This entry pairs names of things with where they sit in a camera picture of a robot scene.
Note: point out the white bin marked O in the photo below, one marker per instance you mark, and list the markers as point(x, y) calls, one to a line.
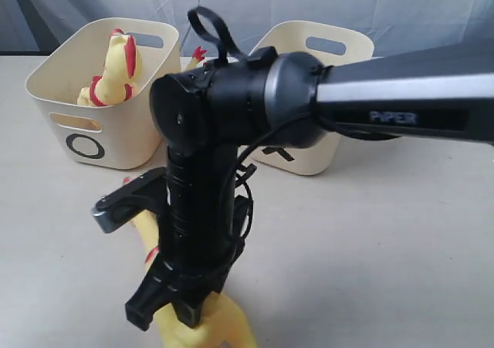
point(122, 136)

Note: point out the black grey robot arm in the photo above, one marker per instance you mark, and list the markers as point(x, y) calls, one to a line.
point(213, 117)

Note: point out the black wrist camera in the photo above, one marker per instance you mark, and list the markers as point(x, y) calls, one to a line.
point(127, 201)

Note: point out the blue grey backdrop cloth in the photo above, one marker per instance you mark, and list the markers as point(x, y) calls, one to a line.
point(395, 26)

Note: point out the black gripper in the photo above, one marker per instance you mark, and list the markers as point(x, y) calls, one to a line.
point(199, 242)

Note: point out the broken chicken body piece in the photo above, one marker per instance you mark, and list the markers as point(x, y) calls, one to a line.
point(199, 60)

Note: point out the white bin marked X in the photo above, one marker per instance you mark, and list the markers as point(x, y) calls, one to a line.
point(332, 45)

